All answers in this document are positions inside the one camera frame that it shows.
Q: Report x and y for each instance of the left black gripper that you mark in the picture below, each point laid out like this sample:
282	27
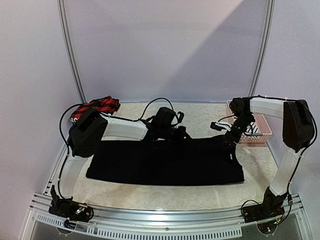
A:
182	132

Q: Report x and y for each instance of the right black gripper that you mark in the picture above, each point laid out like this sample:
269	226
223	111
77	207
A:
230	144

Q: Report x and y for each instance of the black t-shirt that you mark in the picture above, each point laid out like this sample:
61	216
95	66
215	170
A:
190	162

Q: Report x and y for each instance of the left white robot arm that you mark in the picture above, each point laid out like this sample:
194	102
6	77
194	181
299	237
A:
85	135

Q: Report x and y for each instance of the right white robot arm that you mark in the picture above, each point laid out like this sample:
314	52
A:
299	131

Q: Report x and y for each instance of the pink plastic basket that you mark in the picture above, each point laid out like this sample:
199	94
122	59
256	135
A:
264	129

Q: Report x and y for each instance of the black white striped garment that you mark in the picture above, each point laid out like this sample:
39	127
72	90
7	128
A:
252	130

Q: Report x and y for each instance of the red black plaid shirt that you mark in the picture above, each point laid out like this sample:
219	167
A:
106	104

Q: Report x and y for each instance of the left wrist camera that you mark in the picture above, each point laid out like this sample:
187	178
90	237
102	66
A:
179	116

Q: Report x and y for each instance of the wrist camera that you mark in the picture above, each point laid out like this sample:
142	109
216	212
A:
220	125
179	116

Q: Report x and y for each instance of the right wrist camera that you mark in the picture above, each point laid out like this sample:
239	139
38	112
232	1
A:
220	125

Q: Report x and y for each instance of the right aluminium frame post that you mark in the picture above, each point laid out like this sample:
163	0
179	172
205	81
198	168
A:
263	46

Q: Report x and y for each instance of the aluminium frame post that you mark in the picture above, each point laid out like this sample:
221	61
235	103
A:
263	46
61	5

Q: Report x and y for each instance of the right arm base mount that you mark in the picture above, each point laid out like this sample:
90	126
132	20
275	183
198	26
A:
271	207

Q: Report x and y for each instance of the aluminium front rail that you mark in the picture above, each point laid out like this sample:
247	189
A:
127	224

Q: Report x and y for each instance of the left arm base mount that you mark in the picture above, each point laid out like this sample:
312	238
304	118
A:
69	209

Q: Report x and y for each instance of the left aluminium frame post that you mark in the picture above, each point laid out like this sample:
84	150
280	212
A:
61	5

